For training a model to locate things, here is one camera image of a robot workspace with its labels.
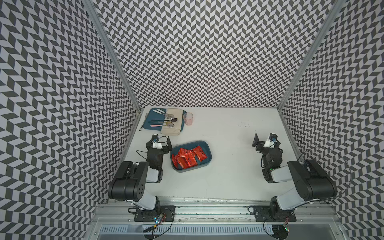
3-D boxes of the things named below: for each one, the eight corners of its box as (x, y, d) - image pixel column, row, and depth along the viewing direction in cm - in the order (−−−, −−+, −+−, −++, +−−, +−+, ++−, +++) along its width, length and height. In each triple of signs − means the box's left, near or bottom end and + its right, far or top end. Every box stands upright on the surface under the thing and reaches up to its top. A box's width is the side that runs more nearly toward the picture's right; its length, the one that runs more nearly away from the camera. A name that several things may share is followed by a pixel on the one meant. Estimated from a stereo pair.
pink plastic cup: (183, 125, 110) (183, 120, 106) (184, 116, 116) (184, 111, 111) (192, 125, 110) (192, 120, 106) (193, 116, 116) (192, 111, 111)
